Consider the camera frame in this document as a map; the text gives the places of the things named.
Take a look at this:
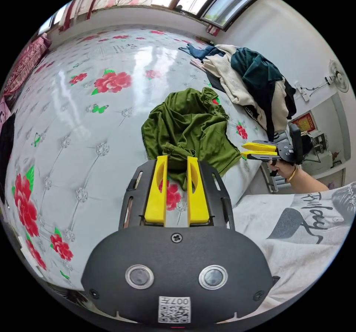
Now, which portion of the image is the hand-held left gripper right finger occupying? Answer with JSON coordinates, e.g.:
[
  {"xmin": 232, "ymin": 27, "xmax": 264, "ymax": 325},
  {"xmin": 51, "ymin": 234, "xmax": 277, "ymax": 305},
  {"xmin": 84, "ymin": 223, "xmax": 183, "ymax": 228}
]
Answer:
[{"xmin": 187, "ymin": 156, "xmax": 210, "ymax": 226}]

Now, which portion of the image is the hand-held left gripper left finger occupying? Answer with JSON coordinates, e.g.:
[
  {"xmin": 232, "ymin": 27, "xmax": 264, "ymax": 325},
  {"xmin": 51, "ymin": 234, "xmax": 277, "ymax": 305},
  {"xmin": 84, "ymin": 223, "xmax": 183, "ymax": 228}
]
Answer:
[{"xmin": 144, "ymin": 155, "xmax": 168, "ymax": 226}]

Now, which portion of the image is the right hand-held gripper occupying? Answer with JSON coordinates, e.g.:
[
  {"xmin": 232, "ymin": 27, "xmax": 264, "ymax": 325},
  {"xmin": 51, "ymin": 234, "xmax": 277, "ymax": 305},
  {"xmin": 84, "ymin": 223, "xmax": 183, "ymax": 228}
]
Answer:
[{"xmin": 241, "ymin": 139, "xmax": 296, "ymax": 177}]

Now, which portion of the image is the person's right forearm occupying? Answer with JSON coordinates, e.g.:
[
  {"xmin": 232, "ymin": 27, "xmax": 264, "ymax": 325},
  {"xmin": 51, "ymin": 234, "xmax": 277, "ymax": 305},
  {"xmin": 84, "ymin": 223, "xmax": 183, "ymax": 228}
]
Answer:
[{"xmin": 286, "ymin": 166, "xmax": 331, "ymax": 192}]

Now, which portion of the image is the green vest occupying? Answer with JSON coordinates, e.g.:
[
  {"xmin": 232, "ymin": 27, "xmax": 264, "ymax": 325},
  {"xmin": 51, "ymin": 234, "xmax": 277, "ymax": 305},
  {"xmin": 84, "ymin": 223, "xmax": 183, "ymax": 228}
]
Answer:
[{"xmin": 141, "ymin": 87, "xmax": 242, "ymax": 191}]

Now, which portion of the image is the person's right hand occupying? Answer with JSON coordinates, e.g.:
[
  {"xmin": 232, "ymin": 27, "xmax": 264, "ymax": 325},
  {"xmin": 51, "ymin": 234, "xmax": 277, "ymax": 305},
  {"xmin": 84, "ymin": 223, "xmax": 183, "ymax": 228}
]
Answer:
[{"xmin": 266, "ymin": 159, "xmax": 296, "ymax": 183}]

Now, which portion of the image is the pile of clothes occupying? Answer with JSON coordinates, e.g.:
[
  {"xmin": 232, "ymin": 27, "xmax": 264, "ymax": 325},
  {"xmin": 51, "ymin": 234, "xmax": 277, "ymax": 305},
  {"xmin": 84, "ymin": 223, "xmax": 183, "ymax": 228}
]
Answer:
[{"xmin": 178, "ymin": 42, "xmax": 297, "ymax": 141}]

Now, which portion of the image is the bed with flower print sheet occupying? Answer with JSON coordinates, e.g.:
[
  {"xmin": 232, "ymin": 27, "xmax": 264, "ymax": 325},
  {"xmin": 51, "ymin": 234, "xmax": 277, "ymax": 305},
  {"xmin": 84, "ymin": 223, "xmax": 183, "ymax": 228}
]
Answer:
[{"xmin": 3, "ymin": 23, "xmax": 269, "ymax": 292}]

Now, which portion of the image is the person's body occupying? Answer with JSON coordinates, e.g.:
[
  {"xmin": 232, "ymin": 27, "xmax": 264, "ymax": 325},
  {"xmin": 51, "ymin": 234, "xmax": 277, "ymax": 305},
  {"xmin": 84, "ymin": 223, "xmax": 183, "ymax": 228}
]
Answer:
[{"xmin": 232, "ymin": 182, "xmax": 356, "ymax": 312}]

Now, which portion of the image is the window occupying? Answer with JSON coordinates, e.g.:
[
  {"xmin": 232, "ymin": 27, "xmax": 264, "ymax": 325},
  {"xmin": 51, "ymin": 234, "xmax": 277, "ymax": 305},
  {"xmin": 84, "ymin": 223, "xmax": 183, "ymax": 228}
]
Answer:
[{"xmin": 150, "ymin": 0, "xmax": 265, "ymax": 32}]

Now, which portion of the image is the red patterned quilt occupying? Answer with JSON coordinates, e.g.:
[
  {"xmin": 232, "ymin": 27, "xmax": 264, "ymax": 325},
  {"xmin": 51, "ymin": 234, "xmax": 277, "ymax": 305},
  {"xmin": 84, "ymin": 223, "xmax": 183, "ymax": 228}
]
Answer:
[{"xmin": 1, "ymin": 35, "xmax": 53, "ymax": 97}]

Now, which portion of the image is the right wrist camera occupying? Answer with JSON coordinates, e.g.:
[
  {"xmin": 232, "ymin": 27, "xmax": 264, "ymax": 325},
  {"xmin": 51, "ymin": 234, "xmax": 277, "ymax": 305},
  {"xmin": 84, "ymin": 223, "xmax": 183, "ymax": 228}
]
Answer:
[{"xmin": 289, "ymin": 123, "xmax": 303, "ymax": 165}]

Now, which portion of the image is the white wall socket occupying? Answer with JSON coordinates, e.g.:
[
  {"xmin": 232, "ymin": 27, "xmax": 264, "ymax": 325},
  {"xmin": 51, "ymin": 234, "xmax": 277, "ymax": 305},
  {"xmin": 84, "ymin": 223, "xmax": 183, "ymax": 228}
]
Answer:
[{"xmin": 294, "ymin": 81, "xmax": 313, "ymax": 102}]

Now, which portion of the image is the white wall fan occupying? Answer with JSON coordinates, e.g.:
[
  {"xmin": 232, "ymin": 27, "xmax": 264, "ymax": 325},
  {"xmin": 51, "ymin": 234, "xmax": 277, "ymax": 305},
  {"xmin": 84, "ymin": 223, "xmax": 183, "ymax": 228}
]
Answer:
[{"xmin": 324, "ymin": 59, "xmax": 350, "ymax": 93}]

